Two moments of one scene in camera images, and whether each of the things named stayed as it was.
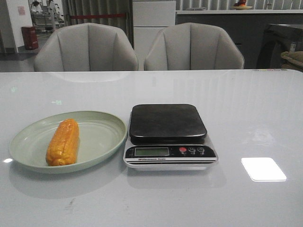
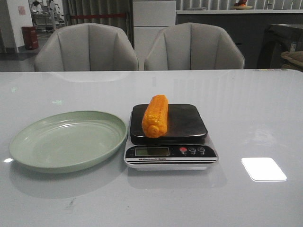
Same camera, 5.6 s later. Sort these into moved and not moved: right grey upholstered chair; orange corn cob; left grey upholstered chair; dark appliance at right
Moved: orange corn cob
Not moved: right grey upholstered chair; dark appliance at right; left grey upholstered chair
